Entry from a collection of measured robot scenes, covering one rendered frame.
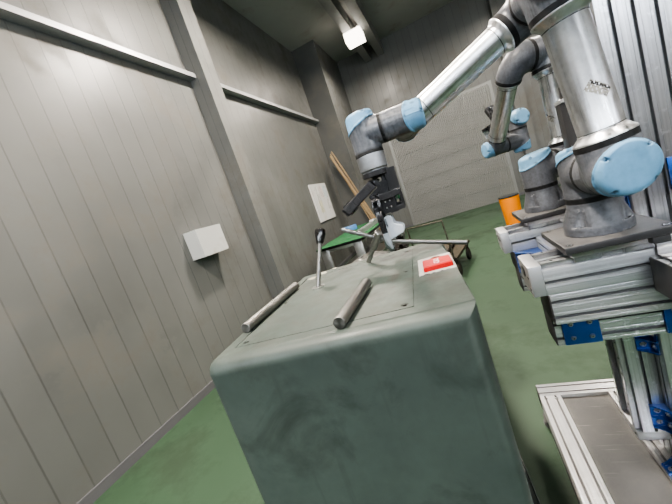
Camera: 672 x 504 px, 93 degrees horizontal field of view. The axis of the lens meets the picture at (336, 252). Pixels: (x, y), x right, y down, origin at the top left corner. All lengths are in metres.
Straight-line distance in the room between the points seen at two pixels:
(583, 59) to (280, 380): 0.85
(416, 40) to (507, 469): 11.01
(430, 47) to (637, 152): 10.41
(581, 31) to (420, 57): 10.27
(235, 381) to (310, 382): 0.14
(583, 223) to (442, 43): 10.31
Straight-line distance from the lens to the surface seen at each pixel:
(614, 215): 1.04
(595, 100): 0.90
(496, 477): 0.65
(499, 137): 1.71
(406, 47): 11.25
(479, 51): 1.01
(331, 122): 9.23
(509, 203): 6.78
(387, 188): 0.86
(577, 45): 0.91
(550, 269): 1.03
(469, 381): 0.54
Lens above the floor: 1.45
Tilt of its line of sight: 8 degrees down
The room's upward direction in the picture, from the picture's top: 19 degrees counter-clockwise
